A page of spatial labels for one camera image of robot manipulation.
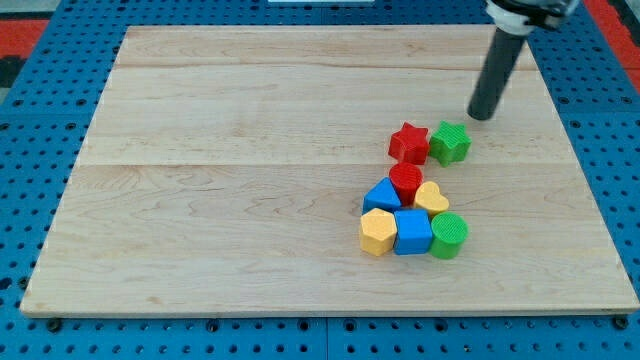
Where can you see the blue cube block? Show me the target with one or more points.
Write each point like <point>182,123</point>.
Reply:
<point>414,233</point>

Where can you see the wooden board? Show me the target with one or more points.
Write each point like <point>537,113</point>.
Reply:
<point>224,169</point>

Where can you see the green cylinder block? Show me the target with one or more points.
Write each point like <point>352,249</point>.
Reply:
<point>450,232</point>

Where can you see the yellow heart block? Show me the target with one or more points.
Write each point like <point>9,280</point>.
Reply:
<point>428,197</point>

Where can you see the red star block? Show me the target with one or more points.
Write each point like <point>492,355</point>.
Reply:
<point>409,144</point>

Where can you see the red cylinder block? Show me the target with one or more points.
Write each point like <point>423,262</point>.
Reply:
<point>406,179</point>

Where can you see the green star block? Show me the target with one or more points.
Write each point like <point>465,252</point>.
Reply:
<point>450,143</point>

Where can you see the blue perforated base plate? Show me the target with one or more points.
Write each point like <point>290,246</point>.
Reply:
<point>48,109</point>

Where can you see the yellow pentagon block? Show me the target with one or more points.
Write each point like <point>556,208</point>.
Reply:
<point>377,232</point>

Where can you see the blue triangle block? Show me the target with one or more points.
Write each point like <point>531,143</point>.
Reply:
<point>382,196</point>

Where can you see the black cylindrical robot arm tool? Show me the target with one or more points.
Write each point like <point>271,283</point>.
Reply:
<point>515,20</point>

